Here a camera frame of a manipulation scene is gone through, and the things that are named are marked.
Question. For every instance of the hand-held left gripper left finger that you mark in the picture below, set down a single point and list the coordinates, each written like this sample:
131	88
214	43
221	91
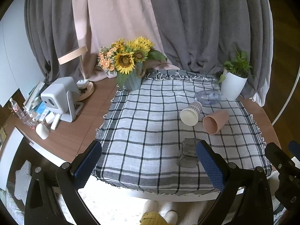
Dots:
87	164

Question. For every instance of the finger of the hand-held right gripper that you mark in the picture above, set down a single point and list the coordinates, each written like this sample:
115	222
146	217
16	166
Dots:
294	146
277	155

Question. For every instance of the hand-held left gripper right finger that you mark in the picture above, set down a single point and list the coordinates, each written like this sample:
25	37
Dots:
211	166

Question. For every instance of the clear glass cup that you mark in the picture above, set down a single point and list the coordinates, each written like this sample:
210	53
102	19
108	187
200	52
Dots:
187	153

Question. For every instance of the pink plastic cup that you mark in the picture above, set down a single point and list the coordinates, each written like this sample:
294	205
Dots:
214	123

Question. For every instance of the white paper cup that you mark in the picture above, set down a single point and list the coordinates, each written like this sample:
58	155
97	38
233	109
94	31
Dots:
189	117

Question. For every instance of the white curved pole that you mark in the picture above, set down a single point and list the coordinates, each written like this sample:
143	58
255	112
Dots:
289	96

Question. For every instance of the white remote control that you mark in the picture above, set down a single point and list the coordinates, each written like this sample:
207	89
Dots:
55	121

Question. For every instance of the white rounded case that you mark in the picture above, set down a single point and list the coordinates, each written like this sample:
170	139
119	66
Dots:
42	131

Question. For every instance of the striped star cushion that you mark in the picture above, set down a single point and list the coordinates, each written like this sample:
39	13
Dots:
23	180

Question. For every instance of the checkered table cloth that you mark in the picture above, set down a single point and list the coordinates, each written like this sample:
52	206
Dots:
145	131

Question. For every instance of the yellow and white plush toy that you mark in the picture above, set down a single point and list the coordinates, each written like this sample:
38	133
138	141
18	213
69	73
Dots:
155	216

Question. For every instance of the white projector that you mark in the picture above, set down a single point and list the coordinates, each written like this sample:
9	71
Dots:
58	93

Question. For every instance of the white power adapter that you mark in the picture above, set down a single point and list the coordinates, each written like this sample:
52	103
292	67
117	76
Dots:
82	83

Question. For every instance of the white plant pot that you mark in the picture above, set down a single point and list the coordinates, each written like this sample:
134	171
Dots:
233	86

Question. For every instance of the clear water bottle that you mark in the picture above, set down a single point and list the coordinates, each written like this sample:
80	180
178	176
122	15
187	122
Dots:
17	110

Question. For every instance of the stack of books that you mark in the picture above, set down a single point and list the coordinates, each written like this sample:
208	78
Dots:
34	93

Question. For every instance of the blue ribbed vase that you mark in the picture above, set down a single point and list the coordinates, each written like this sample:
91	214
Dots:
132	82

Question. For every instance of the green potted plant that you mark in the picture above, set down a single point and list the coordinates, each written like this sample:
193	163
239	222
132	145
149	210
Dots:
238	64

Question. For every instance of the orange flower bouquet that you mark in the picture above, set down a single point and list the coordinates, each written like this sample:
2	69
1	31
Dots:
106	59

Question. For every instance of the white desk lamp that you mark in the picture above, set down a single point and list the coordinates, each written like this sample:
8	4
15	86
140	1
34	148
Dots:
75	52

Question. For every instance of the sunflower bouquet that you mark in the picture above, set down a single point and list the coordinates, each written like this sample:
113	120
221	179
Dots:
126	58

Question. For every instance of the grey curtain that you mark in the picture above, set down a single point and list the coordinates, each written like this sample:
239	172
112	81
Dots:
51	28
206	23

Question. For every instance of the pink curtain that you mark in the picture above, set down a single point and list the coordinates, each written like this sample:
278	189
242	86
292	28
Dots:
112	11

